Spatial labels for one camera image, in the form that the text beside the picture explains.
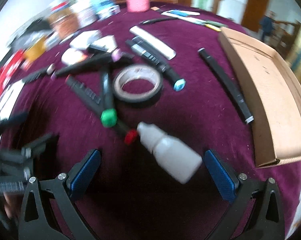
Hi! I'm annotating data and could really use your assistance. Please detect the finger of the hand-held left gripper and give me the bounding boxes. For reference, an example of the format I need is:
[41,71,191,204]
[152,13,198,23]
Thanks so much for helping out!
[0,176,39,196]
[0,132,59,178]

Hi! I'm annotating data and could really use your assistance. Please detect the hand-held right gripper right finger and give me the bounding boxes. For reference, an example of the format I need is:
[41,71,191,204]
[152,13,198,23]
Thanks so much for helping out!
[204,149,286,240]

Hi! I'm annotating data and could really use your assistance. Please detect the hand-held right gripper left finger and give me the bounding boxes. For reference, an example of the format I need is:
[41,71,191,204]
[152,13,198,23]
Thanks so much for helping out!
[18,149,102,240]

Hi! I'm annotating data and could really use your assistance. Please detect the white dropper bottle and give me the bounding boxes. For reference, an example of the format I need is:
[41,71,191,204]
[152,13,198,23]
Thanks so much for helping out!
[137,122,203,184]

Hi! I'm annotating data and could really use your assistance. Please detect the black marker pale caps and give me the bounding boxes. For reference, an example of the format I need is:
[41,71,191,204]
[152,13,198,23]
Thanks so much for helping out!
[22,64,56,83]

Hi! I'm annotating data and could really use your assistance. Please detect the black marker red caps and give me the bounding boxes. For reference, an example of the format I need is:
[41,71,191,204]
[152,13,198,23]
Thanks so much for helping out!
[66,76,138,145]

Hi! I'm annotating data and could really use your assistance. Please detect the black marker green caps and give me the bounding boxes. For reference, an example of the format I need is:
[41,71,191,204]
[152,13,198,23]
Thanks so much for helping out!
[100,70,117,128]

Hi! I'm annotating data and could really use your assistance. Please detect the black marker grey caps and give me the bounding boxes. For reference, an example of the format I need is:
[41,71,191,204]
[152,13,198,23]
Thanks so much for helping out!
[198,48,254,125]

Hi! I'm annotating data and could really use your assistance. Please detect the cardboard box tray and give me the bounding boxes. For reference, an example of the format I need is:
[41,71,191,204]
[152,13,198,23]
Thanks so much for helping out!
[218,27,301,168]

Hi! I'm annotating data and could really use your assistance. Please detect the white tube orange cap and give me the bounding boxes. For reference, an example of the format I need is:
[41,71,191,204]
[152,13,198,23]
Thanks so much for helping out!
[61,48,84,65]

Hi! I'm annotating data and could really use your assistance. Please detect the black marker pink caps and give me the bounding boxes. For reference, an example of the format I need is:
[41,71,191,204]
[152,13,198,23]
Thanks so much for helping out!
[50,51,135,81]

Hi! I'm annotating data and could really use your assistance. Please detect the white rectangular block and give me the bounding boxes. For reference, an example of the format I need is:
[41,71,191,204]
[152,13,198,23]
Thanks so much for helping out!
[70,30,101,50]

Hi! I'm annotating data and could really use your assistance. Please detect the white square box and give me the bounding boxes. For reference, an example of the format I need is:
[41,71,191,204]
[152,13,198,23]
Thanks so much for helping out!
[90,35,117,53]

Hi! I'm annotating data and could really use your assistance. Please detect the white paper sheet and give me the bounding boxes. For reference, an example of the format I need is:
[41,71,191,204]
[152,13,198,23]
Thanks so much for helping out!
[0,80,24,121]

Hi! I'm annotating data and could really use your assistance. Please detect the red packet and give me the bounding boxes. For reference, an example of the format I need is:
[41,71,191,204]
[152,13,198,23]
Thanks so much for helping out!
[0,50,24,103]

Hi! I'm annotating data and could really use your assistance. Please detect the black cloth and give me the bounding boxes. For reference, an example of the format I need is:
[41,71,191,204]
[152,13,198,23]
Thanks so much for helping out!
[15,17,53,43]

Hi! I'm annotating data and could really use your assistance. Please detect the black marker light blue caps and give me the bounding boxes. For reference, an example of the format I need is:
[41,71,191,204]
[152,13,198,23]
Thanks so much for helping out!
[125,36,186,92]

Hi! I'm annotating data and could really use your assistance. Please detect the orange canister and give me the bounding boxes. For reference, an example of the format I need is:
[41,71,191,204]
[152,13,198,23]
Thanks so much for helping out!
[49,10,79,38]

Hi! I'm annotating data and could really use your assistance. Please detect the white jar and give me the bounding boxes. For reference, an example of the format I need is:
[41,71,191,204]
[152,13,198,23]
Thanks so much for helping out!
[75,2,98,28]

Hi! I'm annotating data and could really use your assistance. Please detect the white long bar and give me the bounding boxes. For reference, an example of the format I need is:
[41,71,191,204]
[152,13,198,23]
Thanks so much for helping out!
[129,26,177,60]

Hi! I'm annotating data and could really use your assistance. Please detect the green utility knife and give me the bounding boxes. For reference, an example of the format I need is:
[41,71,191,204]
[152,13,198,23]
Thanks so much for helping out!
[203,20,228,28]

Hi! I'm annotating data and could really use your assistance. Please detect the small white printed box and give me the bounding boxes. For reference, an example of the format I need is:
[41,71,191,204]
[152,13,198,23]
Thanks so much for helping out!
[97,5,121,20]

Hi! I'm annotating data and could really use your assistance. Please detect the dark blue jacket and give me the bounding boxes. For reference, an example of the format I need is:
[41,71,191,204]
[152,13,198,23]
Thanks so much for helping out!
[260,12,275,42]

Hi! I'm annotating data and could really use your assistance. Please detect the blue label canister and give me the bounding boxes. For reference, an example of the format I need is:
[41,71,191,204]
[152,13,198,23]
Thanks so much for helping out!
[89,0,116,11]

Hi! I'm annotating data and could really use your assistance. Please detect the white stick pen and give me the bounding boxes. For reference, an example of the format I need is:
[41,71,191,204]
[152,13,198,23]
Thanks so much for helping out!
[162,10,200,17]

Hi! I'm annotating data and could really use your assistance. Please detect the wooden door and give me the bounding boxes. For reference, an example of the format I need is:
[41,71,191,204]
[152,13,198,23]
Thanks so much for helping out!
[241,0,271,33]

